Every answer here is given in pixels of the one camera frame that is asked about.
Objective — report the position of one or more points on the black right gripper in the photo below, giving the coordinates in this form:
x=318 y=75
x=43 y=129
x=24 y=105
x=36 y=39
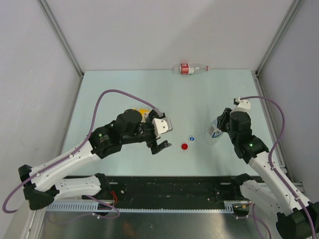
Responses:
x=223 y=118

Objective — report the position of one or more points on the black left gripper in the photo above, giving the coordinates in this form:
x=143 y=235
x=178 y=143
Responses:
x=155 y=148

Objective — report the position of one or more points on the blue-label clear drink bottle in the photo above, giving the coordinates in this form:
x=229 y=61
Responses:
x=213 y=134

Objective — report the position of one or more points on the red bottle cap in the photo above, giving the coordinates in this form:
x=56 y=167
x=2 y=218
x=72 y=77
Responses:
x=184 y=146

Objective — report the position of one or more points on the clear red-label water bottle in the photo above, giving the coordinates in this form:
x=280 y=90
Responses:
x=189 y=69

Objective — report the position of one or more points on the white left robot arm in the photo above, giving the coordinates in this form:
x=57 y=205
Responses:
x=47 y=183

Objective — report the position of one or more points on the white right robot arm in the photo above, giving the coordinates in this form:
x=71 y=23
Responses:
x=297 y=217

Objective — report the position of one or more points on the yellow juice bottle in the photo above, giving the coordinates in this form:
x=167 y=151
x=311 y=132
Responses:
x=144 y=113

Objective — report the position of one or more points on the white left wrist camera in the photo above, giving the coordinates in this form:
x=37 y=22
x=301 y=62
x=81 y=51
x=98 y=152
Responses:
x=162 y=126

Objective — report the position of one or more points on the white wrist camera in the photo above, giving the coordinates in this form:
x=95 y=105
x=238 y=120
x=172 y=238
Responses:
x=162 y=126
x=241 y=105

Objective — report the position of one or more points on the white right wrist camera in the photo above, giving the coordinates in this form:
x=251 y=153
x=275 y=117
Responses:
x=241 y=105

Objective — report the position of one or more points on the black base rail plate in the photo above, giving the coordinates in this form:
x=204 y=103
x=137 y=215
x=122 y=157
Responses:
x=178 y=192

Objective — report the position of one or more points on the grey slotted cable duct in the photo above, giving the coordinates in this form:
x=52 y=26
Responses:
x=90 y=206

